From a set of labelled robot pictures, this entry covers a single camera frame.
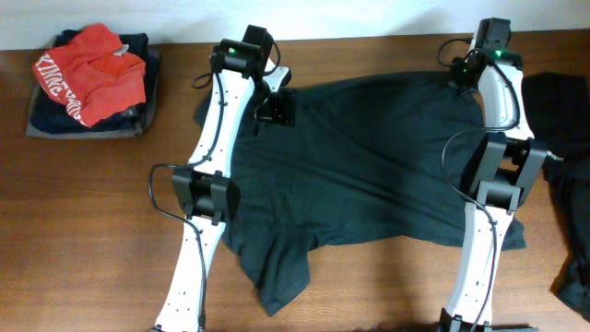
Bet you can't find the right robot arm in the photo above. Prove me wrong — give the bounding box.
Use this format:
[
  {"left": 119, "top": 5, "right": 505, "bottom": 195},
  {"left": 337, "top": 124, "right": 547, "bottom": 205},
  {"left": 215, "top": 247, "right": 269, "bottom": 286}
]
[{"left": 435, "top": 18, "right": 548, "bottom": 332}]

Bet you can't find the grey folded garment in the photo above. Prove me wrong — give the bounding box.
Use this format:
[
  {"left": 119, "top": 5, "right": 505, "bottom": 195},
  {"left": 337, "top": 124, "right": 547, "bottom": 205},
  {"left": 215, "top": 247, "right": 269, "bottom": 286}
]
[{"left": 26, "top": 48, "right": 162, "bottom": 140}]

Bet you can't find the dark green t-shirt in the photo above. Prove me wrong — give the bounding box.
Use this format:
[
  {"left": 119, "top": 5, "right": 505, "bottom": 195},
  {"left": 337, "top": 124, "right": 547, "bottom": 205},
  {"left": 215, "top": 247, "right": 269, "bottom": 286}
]
[{"left": 193, "top": 71, "right": 527, "bottom": 318}]

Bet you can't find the red folded shirt white lettering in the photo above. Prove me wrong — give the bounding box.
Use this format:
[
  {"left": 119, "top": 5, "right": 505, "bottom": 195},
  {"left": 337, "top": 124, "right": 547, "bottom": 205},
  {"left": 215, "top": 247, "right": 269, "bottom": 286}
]
[{"left": 31, "top": 23, "right": 147, "bottom": 127}]

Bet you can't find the navy folded garment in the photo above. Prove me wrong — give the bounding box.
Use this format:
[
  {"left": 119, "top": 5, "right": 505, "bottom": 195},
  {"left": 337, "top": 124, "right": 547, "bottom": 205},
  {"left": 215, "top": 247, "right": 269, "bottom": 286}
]
[{"left": 29, "top": 30, "right": 160, "bottom": 136}]

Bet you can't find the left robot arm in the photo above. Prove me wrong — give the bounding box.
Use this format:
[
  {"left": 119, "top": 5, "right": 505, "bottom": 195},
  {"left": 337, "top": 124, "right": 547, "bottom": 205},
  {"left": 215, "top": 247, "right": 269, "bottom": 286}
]
[{"left": 153, "top": 25, "right": 295, "bottom": 331}]

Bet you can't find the black garment white logo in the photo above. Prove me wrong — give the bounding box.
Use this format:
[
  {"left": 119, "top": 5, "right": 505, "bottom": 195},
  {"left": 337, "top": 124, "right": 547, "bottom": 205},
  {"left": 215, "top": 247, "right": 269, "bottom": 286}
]
[{"left": 522, "top": 72, "right": 589, "bottom": 320}]

